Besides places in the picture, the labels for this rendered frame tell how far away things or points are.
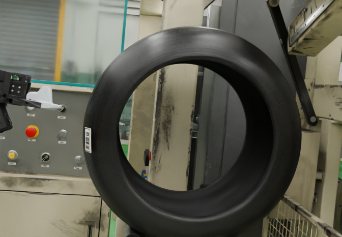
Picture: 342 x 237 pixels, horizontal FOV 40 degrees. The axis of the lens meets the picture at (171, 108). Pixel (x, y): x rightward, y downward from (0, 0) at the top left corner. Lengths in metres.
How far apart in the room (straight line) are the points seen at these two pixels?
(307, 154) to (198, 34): 0.62
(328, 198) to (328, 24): 0.61
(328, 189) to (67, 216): 0.99
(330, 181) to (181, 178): 0.49
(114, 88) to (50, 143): 0.84
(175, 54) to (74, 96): 0.84
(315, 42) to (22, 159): 1.20
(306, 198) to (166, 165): 0.47
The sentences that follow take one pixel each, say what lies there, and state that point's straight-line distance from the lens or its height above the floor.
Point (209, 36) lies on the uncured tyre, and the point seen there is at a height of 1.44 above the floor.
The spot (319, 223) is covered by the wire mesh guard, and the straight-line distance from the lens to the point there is 1.28.
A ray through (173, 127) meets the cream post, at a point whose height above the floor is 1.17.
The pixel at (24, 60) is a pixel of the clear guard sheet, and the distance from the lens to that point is 1.94.
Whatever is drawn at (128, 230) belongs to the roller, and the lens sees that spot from 1.29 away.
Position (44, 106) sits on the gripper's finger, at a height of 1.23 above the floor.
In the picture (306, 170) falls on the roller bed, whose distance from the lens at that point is 1.62.
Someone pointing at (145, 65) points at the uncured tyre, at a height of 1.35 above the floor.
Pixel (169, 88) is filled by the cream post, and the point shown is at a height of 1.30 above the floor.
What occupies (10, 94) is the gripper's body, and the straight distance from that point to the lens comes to 1.29.
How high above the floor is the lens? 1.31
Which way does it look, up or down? 3 degrees down
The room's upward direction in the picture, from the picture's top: 5 degrees clockwise
